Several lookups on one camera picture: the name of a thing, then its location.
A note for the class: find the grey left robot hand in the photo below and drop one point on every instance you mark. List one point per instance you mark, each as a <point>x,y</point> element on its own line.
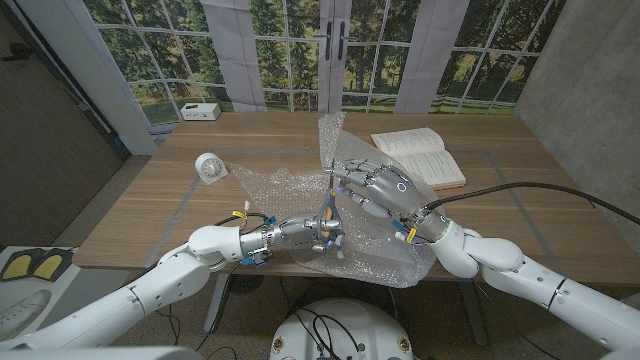
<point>300,232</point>

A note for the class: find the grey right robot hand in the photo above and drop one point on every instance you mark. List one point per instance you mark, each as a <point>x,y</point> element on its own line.
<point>395,190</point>

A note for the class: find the large clear bubble wrap sheet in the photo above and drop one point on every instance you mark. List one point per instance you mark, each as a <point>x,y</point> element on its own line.
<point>280,190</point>

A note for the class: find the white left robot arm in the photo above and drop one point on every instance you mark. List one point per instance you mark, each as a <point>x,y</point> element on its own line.
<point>170,280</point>

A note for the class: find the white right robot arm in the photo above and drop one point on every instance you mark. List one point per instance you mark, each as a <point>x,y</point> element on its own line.
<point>500,255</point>

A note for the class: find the open paperback book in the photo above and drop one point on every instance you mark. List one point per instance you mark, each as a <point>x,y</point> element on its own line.
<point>430,160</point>

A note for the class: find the white table leg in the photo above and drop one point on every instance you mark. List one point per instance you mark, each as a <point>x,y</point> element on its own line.
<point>220,300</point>

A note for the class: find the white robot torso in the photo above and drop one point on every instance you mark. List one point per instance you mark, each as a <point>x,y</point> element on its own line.
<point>345,330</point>

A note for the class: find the white round kitchen timer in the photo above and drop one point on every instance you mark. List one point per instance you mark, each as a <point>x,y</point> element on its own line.
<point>210,169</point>

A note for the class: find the grey table leg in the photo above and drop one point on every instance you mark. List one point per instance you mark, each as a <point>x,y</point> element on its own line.
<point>472,310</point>

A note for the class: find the white power socket box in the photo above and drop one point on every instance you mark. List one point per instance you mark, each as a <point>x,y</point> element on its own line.
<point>200,111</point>

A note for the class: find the printed forest window backdrop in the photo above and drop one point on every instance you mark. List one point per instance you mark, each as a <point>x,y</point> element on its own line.
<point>165,50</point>

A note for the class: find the white floor mat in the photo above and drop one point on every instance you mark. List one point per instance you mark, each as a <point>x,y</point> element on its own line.
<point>62,285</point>

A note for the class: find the black and yellow foot pedal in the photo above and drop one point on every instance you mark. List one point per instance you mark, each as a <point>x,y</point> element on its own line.
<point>17,267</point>
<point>47,267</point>

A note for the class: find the dark brown door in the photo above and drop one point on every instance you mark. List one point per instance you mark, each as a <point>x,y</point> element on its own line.
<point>40,150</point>

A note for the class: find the white sneaker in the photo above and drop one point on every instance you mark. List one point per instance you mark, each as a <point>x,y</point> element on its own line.
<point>15,315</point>

